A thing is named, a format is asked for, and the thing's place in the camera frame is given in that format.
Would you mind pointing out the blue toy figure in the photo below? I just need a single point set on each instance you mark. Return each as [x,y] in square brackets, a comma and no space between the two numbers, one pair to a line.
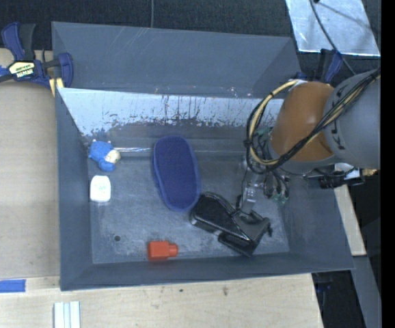
[100,152]

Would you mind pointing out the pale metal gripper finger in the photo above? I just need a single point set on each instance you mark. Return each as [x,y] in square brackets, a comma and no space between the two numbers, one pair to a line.
[239,203]
[249,200]

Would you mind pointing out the pale wood board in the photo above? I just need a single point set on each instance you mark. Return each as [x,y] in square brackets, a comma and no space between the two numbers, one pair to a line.
[23,183]

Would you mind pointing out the black stapler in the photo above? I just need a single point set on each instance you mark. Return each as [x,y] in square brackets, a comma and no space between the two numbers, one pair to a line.
[218,217]

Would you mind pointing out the white small box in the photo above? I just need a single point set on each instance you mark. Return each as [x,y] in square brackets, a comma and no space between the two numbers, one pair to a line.
[100,189]

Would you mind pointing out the red block with cap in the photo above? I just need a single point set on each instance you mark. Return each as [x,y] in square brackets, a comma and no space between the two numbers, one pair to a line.
[158,250]

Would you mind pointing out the grey metal bin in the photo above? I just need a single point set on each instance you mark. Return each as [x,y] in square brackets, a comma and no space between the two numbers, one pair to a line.
[143,224]

